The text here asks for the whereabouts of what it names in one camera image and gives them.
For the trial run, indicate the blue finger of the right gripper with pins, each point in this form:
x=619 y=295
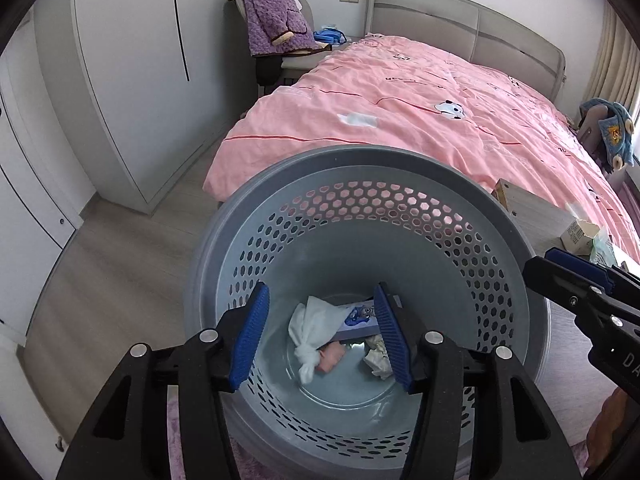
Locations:
x=565 y=288
x=590 y=272

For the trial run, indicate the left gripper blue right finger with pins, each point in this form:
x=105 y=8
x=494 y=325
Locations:
x=387 y=312

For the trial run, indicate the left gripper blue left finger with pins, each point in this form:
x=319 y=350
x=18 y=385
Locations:
x=250 y=322

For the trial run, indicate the white torn carton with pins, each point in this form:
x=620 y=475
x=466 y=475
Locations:
x=579 y=236

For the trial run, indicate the white paper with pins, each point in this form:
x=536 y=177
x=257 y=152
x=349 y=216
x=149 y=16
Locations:
x=377 y=358

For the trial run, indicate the purple cosmetics box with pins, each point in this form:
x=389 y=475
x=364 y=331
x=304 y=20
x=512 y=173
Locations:
x=361 y=322

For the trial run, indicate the pink pig toy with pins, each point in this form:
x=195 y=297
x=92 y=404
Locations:
x=330 y=355

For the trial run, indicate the light blue wipes packet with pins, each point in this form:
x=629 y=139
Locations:
x=602 y=251

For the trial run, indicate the grey perforated trash basket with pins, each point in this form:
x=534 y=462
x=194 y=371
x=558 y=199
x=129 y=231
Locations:
x=331 y=224

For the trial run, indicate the person's right hand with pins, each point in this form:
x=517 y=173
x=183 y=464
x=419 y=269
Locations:
x=600 y=435

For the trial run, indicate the purple fluffy rug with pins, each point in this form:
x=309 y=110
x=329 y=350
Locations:
x=199 y=448

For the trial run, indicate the beige curtain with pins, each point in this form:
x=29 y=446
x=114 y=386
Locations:
x=615 y=74

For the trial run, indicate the pink bed quilt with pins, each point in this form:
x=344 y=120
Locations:
x=397 y=92

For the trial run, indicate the chair beside bed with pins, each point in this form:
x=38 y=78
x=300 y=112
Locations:
x=274 y=65

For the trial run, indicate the white wardrobe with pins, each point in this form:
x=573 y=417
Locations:
x=142 y=87

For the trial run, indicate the blue item on nightstand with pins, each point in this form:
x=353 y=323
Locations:
x=331 y=36

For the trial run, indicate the purple knitted garment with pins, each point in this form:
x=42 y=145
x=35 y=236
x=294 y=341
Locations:
x=274 y=18

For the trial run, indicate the grey upholstered headboard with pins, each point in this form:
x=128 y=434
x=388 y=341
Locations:
x=477 y=34

